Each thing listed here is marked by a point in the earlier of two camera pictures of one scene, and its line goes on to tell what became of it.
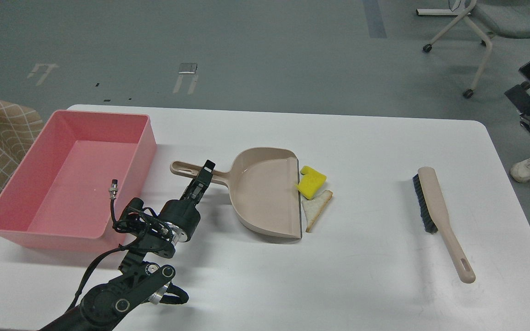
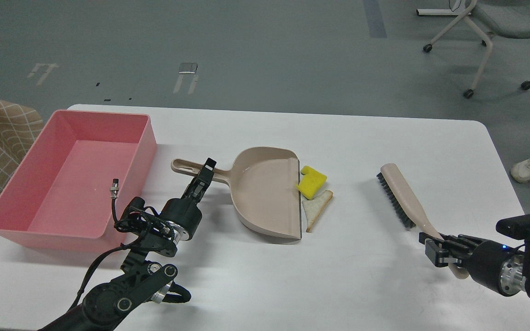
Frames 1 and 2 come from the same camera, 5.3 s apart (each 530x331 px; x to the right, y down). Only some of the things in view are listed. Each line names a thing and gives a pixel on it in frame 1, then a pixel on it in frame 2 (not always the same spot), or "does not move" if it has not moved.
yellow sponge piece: x=310 y=183 does not move
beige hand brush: x=435 y=219 -> x=409 y=208
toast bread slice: x=313 y=208 does not move
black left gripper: x=183 y=215 does not move
